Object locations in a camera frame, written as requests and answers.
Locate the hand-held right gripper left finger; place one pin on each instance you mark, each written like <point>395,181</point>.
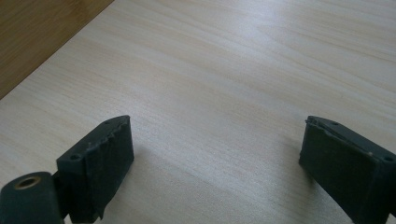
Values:
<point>96,168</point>

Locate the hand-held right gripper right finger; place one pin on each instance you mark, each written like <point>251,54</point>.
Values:
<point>348,168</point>

